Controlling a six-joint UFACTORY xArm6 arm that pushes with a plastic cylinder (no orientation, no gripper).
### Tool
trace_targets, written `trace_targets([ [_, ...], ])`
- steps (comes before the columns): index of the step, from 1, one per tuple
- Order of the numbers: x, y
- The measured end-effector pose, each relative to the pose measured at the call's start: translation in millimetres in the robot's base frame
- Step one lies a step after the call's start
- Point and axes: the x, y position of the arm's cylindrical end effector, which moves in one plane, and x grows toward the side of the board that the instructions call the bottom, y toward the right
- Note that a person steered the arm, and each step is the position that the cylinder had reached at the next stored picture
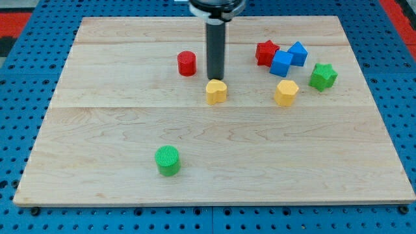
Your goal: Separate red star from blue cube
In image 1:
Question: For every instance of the blue pentagon house block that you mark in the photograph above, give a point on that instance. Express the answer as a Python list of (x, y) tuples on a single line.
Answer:
[(299, 54)]

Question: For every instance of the yellow heart block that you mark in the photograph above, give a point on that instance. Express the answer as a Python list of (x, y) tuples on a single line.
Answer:
[(216, 91)]

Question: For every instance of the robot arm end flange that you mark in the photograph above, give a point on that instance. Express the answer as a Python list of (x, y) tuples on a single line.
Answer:
[(216, 12)]

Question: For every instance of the yellow hexagon block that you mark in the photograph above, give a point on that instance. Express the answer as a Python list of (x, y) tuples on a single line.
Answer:
[(286, 92)]

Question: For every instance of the light wooden board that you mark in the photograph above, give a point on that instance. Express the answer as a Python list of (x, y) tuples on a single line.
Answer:
[(120, 98)]

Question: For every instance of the red cylinder block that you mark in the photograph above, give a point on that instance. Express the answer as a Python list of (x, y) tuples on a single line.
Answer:
[(186, 62)]

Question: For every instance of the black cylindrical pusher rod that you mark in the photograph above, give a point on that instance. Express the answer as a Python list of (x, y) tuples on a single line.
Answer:
[(215, 42)]

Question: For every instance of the blue cube block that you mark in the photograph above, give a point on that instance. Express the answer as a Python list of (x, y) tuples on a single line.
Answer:
[(281, 63)]

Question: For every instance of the red star block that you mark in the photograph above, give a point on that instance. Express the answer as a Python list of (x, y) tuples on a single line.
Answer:
[(265, 52)]

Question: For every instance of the green cylinder block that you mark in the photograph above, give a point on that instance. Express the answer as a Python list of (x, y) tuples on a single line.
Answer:
[(167, 160)]

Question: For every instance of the green star block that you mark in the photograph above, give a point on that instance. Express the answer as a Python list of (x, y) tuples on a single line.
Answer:
[(323, 76)]

